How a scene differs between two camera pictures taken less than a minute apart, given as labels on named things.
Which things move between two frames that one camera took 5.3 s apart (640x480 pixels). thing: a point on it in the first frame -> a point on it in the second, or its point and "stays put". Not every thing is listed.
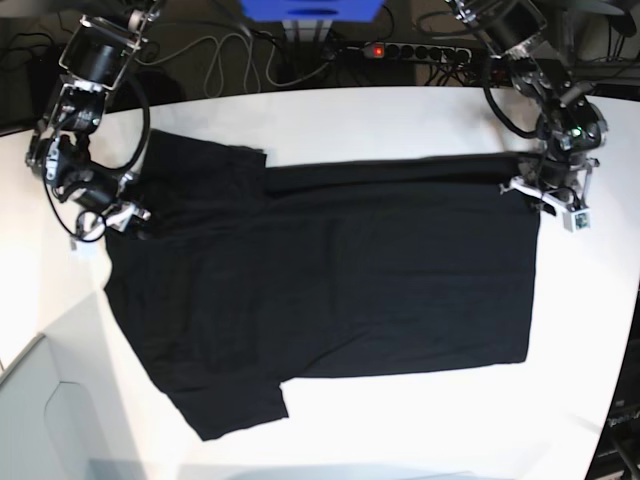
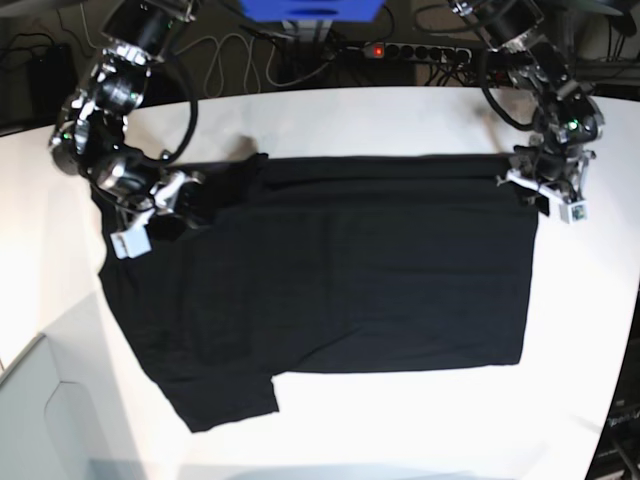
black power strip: (416, 52) stays put
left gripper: (124, 216) -> (178, 193)
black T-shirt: (234, 274) stays put
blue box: (312, 10) stays put
